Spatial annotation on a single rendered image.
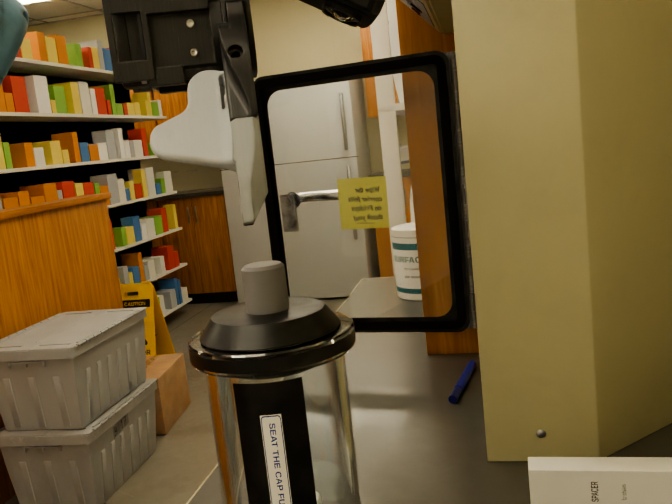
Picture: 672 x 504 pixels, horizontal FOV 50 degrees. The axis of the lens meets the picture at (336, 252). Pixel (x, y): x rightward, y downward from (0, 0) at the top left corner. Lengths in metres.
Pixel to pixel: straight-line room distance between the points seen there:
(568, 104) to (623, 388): 0.29
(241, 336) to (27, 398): 2.54
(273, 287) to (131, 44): 0.17
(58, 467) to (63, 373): 0.38
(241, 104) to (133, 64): 0.07
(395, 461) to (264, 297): 0.39
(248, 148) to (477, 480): 0.47
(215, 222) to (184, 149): 5.79
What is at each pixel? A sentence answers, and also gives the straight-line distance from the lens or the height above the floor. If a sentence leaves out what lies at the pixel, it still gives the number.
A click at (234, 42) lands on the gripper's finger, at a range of 0.40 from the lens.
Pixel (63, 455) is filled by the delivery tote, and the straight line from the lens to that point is 2.96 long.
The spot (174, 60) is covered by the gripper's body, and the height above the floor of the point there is 1.34.
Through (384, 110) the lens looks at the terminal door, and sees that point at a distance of 1.04.
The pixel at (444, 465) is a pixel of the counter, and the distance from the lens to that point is 0.78.
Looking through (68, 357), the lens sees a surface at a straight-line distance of 2.77.
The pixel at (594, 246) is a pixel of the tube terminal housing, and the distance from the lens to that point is 0.73.
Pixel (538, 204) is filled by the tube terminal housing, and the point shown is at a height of 1.20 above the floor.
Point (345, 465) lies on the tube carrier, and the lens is 0.48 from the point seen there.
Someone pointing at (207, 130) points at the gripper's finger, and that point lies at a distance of 0.40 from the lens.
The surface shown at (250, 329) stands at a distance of 0.43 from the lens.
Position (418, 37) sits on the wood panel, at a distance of 1.09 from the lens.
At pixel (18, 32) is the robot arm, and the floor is 1.43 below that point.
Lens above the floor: 1.28
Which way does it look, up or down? 9 degrees down
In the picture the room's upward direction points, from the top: 6 degrees counter-clockwise
